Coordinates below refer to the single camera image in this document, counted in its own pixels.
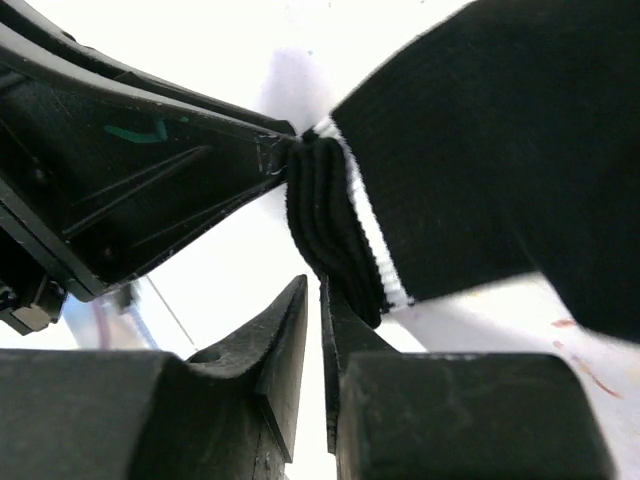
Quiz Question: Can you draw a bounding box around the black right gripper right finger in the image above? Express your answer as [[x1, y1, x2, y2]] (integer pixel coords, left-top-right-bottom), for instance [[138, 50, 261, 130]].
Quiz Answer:
[[320, 275, 397, 454]]

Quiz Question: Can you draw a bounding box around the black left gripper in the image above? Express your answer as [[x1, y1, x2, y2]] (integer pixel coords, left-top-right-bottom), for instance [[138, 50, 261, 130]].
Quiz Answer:
[[1, 1, 295, 335]]

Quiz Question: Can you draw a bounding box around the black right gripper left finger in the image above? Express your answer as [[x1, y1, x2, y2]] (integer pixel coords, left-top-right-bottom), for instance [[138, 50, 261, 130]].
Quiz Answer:
[[188, 275, 308, 463]]

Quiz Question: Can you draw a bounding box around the black sock with white stripes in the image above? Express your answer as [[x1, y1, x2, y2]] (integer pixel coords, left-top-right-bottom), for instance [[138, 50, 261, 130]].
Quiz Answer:
[[286, 1, 639, 342]]

